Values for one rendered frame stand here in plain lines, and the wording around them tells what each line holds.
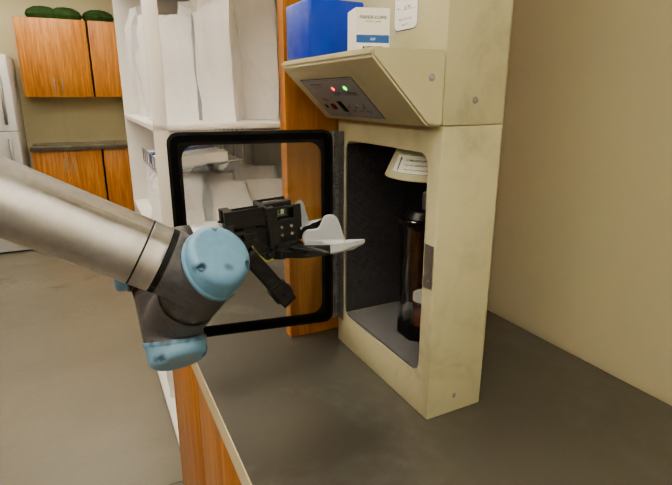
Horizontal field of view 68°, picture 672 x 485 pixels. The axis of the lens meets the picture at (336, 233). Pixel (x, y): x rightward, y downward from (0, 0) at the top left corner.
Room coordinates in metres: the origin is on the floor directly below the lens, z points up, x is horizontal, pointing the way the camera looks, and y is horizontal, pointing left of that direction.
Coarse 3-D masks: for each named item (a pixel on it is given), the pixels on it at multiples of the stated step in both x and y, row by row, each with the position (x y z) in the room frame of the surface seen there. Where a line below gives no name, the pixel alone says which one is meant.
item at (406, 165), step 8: (400, 152) 0.85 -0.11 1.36; (408, 152) 0.84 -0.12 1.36; (416, 152) 0.82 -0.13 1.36; (392, 160) 0.87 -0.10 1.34; (400, 160) 0.84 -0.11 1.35; (408, 160) 0.83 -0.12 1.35; (416, 160) 0.82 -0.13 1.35; (424, 160) 0.81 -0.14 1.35; (392, 168) 0.85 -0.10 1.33; (400, 168) 0.83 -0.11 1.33; (408, 168) 0.82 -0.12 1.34; (416, 168) 0.81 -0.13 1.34; (424, 168) 0.81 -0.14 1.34; (392, 176) 0.84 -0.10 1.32; (400, 176) 0.82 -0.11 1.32; (408, 176) 0.81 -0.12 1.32; (416, 176) 0.81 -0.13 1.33; (424, 176) 0.80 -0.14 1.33
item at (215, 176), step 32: (192, 160) 0.90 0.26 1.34; (224, 160) 0.92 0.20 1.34; (256, 160) 0.93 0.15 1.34; (288, 160) 0.95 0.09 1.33; (320, 160) 0.97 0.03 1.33; (192, 192) 0.90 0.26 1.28; (224, 192) 0.92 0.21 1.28; (256, 192) 0.93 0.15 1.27; (288, 192) 0.95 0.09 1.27; (320, 192) 0.97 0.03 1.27; (320, 256) 0.97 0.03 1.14; (256, 288) 0.93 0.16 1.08; (320, 288) 0.97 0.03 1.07; (224, 320) 0.91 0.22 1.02
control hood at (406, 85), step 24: (384, 48) 0.67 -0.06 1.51; (408, 48) 0.68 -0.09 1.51; (288, 72) 0.94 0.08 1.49; (312, 72) 0.85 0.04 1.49; (336, 72) 0.78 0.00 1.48; (360, 72) 0.72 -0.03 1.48; (384, 72) 0.67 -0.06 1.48; (408, 72) 0.68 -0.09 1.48; (432, 72) 0.70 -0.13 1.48; (312, 96) 0.94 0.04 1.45; (384, 96) 0.72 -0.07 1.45; (408, 96) 0.68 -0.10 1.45; (432, 96) 0.70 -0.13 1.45; (360, 120) 0.87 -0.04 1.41; (384, 120) 0.79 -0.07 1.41; (408, 120) 0.73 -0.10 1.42; (432, 120) 0.70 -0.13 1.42
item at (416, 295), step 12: (408, 228) 0.84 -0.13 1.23; (408, 240) 0.85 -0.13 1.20; (420, 240) 0.84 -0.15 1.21; (408, 252) 0.85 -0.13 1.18; (420, 252) 0.84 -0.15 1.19; (408, 264) 0.85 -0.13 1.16; (420, 264) 0.83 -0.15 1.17; (408, 276) 0.85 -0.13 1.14; (420, 276) 0.83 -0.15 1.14; (408, 288) 0.85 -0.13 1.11; (420, 288) 0.83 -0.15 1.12; (408, 300) 0.85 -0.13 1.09; (420, 300) 0.83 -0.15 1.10; (408, 312) 0.85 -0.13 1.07; (420, 312) 0.83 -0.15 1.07
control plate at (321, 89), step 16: (304, 80) 0.90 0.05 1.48; (320, 80) 0.85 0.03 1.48; (336, 80) 0.80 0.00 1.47; (352, 80) 0.76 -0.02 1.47; (320, 96) 0.91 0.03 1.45; (336, 96) 0.85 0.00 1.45; (352, 96) 0.80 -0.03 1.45; (336, 112) 0.91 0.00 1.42; (352, 112) 0.86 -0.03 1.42; (368, 112) 0.81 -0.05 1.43
